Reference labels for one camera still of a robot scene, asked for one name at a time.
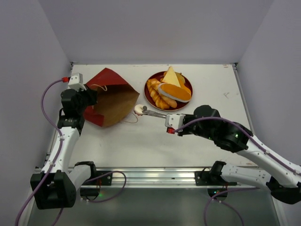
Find red paper bag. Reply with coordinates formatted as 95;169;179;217
84;68;140;127

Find orange oval bread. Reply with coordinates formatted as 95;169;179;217
158;83;191;103

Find long orange lumpy bread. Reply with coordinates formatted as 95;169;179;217
179;79;191;95

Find metal tongs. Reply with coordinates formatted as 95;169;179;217
142;106;166;119

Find fake sandwich slice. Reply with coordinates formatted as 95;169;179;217
162;66;180;87

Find small white round bun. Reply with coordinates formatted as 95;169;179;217
134;104;144;115

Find long twisted glazed bread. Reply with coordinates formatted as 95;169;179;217
146;79;170;110

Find round seeded bread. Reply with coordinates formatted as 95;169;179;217
176;72;185;84

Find orange croissant bread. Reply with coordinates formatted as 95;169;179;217
152;82;177;108

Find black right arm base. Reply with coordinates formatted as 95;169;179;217
194;161;237;197

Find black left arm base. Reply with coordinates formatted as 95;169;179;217
79;173;112;201

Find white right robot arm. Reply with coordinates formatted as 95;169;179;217
175;105;301;204

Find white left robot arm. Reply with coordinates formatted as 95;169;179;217
30;85;98;210

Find round red tray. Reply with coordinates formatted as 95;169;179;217
144;70;193;111

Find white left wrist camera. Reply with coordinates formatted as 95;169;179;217
62;73;87;91

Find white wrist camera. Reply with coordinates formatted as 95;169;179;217
62;73;87;91
165;114;185;134

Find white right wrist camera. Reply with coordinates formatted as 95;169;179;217
165;114;185;134

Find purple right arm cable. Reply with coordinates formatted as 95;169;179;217
175;117;301;226

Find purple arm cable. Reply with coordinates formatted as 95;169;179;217
14;79;127;226
175;117;301;226

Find aluminium front rail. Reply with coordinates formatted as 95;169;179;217
30;167;276;188

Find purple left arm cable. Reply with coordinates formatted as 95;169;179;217
14;79;127;226

